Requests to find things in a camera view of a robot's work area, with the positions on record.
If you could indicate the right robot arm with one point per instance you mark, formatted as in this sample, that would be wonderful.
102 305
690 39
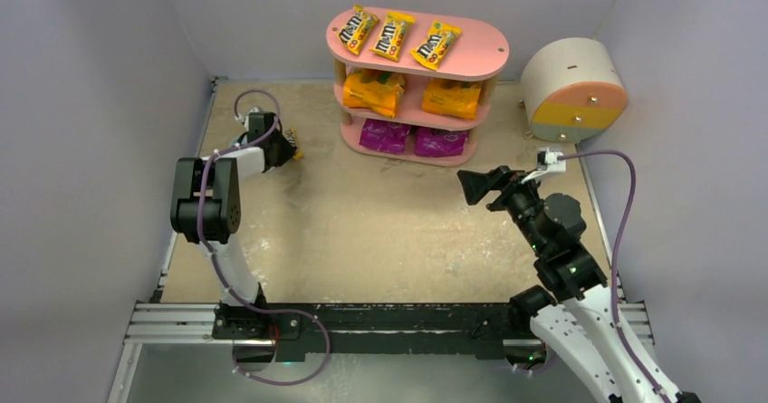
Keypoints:
574 310

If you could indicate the pink three-tier shelf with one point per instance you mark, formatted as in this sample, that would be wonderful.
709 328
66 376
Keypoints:
481 54

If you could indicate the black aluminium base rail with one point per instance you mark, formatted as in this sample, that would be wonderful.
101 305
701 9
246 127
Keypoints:
483 330

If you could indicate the round cream drawer cabinet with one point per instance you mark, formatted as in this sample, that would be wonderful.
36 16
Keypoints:
572 91

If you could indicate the orange mango gummy bag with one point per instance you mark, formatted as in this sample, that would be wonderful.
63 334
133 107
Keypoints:
379 91
451 98

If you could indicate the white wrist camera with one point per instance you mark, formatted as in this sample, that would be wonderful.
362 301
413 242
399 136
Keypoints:
549 163
243 118

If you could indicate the small yellow M&M's bag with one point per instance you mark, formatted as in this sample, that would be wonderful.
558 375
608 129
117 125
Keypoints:
292 138

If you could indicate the purple blackcurrant gummy bag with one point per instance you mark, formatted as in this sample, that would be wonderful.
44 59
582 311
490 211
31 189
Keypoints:
384 136
437 143

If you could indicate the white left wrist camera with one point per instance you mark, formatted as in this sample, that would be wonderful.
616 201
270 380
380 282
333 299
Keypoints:
243 118

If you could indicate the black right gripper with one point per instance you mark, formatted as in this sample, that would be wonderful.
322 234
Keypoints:
497 186

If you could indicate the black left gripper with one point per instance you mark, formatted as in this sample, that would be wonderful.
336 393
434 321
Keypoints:
283 150

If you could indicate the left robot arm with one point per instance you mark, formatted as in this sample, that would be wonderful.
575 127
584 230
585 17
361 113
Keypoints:
206 207

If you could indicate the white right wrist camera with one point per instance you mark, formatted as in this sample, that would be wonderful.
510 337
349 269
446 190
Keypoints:
549 163

